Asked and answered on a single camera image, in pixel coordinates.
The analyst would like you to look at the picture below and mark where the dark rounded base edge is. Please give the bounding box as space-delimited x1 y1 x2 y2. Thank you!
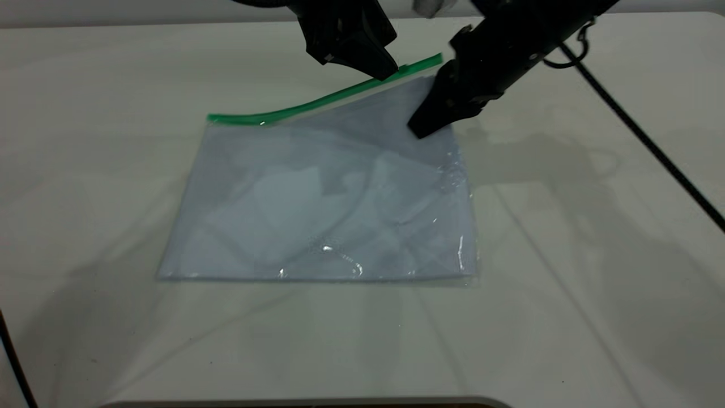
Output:
96 396 514 408

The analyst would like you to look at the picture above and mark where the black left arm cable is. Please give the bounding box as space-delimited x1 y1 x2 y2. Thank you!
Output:
0 309 38 408

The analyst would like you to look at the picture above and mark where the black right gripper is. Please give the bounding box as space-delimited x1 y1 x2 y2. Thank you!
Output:
408 0 567 140

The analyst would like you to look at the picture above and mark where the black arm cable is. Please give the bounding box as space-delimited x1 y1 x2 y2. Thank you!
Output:
0 309 38 408
543 17 725 233

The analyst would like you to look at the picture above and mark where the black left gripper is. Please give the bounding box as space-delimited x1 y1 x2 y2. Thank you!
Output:
292 0 399 81

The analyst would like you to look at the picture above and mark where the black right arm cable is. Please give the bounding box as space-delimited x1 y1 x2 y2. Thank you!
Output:
543 17 725 233

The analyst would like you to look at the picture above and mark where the clear plastic zip bag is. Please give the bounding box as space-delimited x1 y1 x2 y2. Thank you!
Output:
157 53 481 285

